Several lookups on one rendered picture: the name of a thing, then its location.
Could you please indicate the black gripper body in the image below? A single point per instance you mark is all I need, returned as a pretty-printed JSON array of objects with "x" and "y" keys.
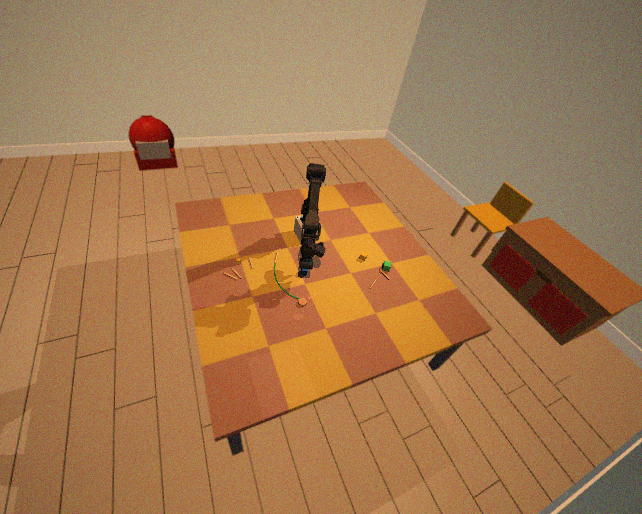
[{"x": 305, "y": 263}]

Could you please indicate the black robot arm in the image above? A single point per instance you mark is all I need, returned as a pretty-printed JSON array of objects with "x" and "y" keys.
[{"x": 315, "y": 175}]

